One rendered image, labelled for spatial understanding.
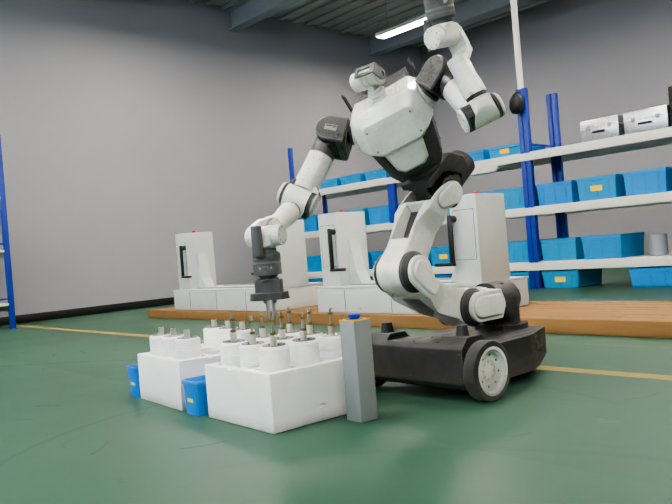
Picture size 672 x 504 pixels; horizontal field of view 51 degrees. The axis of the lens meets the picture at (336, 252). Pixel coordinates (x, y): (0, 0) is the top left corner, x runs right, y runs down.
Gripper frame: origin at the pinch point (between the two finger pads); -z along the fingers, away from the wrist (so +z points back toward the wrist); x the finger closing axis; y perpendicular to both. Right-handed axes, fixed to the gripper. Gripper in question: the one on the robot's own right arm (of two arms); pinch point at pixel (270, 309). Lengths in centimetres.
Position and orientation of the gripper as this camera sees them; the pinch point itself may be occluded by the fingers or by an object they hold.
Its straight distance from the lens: 222.3
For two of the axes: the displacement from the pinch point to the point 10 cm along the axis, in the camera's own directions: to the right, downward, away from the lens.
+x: 10.0, -0.8, -0.4
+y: 0.4, -0.1, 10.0
